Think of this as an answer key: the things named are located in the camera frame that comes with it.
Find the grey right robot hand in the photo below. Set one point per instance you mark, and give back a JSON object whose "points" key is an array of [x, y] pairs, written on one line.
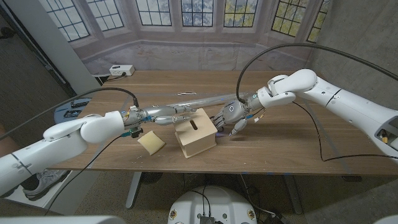
{"points": [[234, 112]]}

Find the white robot torso base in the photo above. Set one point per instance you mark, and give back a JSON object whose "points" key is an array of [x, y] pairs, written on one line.
{"points": [[214, 205]]}

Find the blue round stool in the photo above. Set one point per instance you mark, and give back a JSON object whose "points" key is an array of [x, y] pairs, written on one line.
{"points": [[60, 115]]}

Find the clear plastic tube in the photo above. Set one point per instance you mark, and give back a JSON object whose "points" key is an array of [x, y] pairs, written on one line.
{"points": [[208, 100]]}

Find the black remote controller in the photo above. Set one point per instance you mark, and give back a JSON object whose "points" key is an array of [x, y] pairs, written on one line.
{"points": [[80, 102]]}

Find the printed window backdrop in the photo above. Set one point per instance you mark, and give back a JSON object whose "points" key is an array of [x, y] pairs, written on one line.
{"points": [[199, 53]]}

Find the thin pen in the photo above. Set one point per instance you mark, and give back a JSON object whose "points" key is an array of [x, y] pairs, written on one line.
{"points": [[186, 93]]}

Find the metal table leg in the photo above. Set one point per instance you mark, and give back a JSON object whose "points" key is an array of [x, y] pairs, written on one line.
{"points": [[133, 189], [293, 194]]}

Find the person's bare leg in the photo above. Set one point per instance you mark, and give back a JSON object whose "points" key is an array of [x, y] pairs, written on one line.
{"points": [[6, 140]]}

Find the white floor platform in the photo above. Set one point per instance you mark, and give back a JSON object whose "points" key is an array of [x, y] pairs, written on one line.
{"points": [[60, 193]]}

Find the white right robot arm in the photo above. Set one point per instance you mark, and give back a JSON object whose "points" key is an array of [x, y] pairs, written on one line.
{"points": [[342, 102]]}

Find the grey sneaker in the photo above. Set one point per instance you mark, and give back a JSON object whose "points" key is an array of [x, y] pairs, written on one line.
{"points": [[46, 183]]}

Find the white power strip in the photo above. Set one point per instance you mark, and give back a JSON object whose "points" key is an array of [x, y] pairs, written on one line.
{"points": [[121, 70]]}

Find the black flat device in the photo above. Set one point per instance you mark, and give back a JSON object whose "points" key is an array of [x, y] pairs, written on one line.
{"points": [[72, 113]]}

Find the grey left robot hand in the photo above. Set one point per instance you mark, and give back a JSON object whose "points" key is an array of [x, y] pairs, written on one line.
{"points": [[158, 111]]}

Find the wooden box with slot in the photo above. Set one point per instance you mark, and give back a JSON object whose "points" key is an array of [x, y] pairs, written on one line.
{"points": [[197, 140]]}

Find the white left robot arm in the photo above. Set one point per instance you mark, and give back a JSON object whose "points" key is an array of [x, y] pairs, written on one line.
{"points": [[62, 137]]}

